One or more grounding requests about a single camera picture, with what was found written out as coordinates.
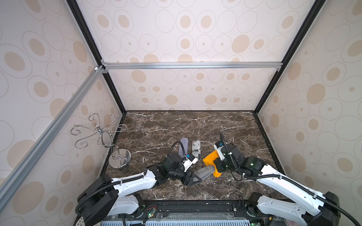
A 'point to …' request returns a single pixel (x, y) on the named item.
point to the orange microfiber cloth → (209, 160)
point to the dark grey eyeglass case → (204, 173)
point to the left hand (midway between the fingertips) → (201, 180)
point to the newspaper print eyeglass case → (196, 149)
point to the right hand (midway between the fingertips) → (218, 160)
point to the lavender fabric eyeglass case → (185, 141)
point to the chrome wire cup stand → (119, 158)
